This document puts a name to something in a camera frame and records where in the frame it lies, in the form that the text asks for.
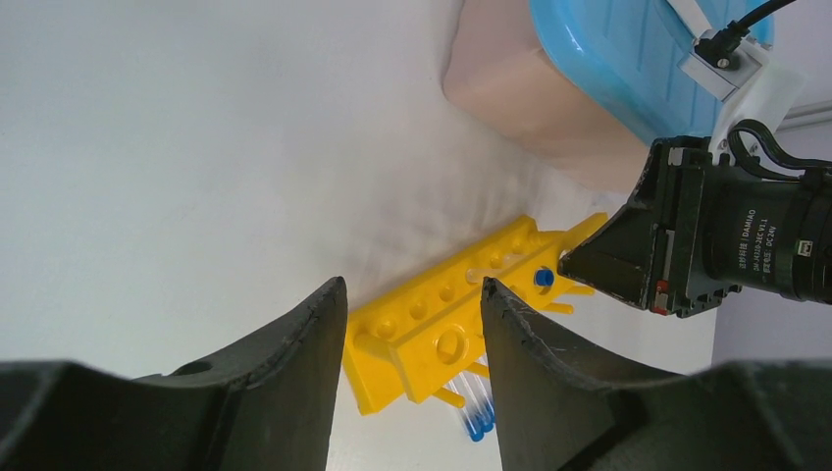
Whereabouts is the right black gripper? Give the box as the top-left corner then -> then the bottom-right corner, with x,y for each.
558,136 -> 831,318

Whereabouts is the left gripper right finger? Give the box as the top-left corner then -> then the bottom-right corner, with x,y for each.
481,278 -> 831,470

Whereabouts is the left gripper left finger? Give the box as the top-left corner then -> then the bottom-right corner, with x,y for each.
1,277 -> 347,470

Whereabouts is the blue-capped clear test tube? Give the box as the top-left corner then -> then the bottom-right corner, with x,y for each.
464,262 -> 556,288

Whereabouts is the yellow test tube rack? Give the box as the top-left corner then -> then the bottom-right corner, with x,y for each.
342,213 -> 608,415

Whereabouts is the blue plastic box lid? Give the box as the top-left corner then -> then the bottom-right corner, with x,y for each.
529,0 -> 722,144

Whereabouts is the blue-capped tube bundle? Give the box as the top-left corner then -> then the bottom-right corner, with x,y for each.
448,372 -> 495,443

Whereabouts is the pink plastic storage box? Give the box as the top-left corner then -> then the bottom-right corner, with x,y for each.
442,1 -> 648,192

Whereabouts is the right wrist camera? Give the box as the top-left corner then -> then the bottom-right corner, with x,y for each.
679,38 -> 806,160

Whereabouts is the right black cable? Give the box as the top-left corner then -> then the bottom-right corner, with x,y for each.
714,0 -> 832,181

